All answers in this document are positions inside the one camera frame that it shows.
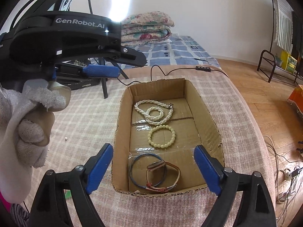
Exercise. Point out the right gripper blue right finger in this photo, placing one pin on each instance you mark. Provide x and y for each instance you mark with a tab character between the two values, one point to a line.
256	207

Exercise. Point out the black tripod stand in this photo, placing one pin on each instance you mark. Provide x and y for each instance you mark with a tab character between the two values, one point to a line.
102	61

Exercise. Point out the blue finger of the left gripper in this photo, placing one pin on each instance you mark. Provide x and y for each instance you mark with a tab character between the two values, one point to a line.
100	71

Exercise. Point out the striped hanging towel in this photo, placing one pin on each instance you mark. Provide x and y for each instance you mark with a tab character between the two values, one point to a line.
283	25

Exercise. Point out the left gloved hand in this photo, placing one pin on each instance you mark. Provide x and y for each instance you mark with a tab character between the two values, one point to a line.
27	118

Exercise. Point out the brown strap wristwatch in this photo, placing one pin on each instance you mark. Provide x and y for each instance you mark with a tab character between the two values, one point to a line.
156	174

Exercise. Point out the green jade pendant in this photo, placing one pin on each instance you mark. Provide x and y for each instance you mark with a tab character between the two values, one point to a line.
67	194

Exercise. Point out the white power strip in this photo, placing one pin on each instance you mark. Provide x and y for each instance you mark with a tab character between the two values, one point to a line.
288	175

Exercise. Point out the brown cardboard box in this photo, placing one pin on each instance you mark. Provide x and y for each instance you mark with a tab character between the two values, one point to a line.
164	119

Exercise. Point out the white ring light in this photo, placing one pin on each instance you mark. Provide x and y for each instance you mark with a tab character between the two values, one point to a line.
116	10

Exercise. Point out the yellow box on rack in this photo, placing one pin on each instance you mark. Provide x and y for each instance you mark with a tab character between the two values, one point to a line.
288	62

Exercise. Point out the blue checkered mattress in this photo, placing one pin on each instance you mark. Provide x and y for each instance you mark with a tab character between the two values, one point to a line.
178	50

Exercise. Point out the orange cloth covered table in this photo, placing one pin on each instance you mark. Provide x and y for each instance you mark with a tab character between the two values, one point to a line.
296	99

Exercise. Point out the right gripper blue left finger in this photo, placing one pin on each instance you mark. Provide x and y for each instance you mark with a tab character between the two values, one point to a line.
50	208

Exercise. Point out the black clothes rack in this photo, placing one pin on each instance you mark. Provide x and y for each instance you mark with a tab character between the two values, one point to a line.
270	63

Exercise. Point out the folded floral quilt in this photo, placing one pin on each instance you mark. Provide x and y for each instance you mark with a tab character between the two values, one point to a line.
149	27

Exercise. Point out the dark hanging clothes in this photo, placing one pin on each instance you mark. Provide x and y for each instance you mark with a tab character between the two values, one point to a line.
297	33

